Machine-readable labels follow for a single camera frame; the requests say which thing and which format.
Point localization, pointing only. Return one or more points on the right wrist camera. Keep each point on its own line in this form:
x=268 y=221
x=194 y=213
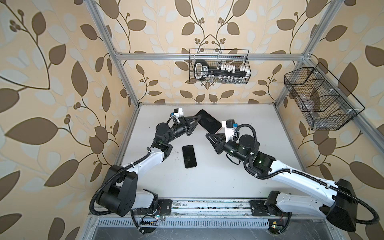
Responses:
x=229 y=127

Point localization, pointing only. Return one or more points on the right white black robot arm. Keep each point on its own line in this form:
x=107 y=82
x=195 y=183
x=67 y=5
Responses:
x=335 y=201

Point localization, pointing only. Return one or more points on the black tool in basket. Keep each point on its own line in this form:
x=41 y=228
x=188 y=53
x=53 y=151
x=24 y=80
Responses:
x=202 y=70

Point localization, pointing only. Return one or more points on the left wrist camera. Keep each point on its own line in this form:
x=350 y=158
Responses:
x=177 y=113

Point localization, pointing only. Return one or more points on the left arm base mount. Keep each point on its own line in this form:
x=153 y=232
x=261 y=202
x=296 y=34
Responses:
x=147 y=220

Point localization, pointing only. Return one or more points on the wall wire basket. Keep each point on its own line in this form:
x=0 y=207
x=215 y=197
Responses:
x=326 y=103
x=225 y=56

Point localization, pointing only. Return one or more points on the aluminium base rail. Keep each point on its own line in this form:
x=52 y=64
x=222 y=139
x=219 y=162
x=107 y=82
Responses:
x=210 y=207

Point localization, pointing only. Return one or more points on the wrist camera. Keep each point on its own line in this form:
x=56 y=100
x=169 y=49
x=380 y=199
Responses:
x=177 y=113
x=229 y=127

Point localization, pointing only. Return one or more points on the right wall wire basket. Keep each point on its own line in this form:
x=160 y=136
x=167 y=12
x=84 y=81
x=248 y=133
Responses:
x=326 y=103

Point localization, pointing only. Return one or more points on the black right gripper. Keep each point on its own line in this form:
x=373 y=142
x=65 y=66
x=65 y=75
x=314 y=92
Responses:
x=220 y=141

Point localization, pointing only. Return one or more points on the black phone on table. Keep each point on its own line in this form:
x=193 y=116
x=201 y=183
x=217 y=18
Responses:
x=189 y=156

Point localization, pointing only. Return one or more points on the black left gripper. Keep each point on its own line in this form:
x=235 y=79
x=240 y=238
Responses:
x=185 y=125

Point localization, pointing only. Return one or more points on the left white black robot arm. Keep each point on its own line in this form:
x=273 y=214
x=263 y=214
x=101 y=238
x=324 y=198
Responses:
x=119 y=192

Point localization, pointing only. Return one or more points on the back wall wire basket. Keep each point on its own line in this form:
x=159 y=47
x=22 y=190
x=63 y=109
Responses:
x=225 y=56

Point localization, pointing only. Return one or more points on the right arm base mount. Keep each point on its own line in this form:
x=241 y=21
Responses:
x=280 y=220

